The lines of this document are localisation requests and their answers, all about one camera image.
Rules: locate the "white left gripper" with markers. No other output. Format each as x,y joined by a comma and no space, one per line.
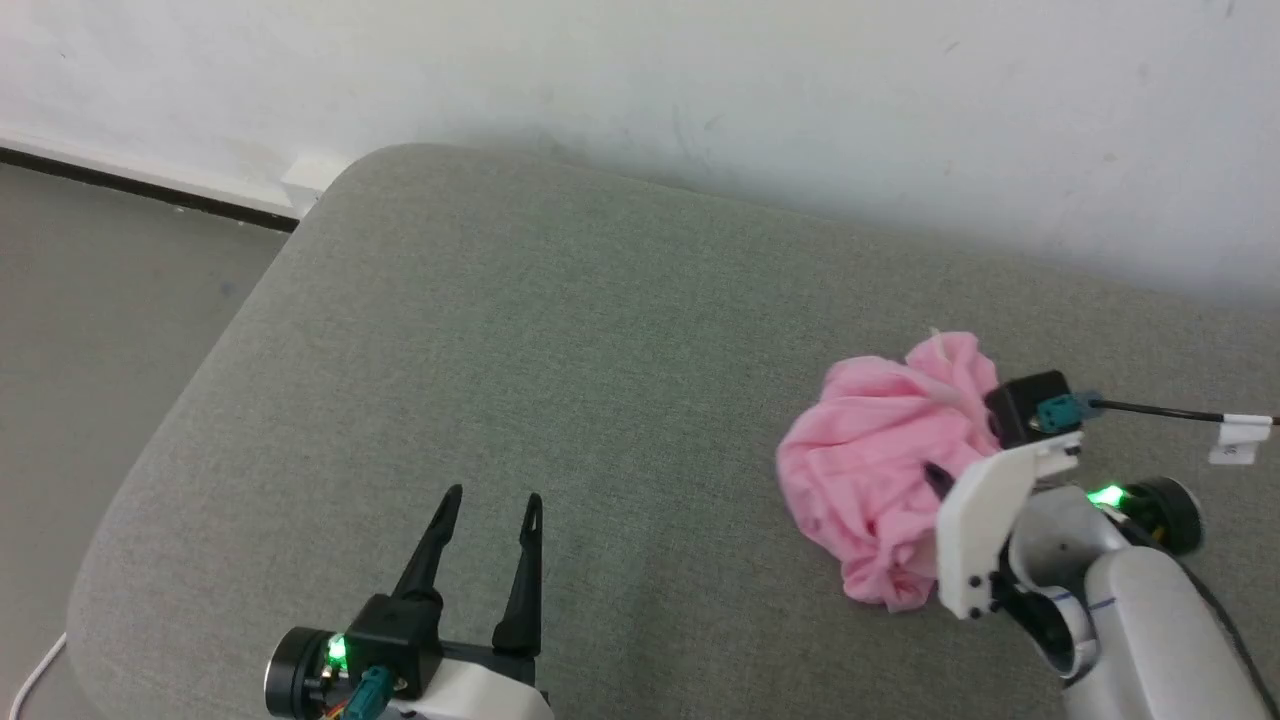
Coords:
480,695

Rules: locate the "black skirting strip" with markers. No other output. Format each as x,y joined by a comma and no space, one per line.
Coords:
150,190

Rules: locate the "pink garment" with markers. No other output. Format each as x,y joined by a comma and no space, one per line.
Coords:
860,450

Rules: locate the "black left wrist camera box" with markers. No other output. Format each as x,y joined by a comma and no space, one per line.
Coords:
395,635

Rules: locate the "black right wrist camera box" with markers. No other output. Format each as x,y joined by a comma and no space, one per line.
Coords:
1025,405

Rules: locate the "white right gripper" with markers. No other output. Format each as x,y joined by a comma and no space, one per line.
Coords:
980,530

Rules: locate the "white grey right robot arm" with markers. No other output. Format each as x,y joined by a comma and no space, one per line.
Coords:
1150,630

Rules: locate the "white wall box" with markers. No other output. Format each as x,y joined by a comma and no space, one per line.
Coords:
312,180

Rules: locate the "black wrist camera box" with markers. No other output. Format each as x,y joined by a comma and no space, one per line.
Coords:
1025,405
395,635

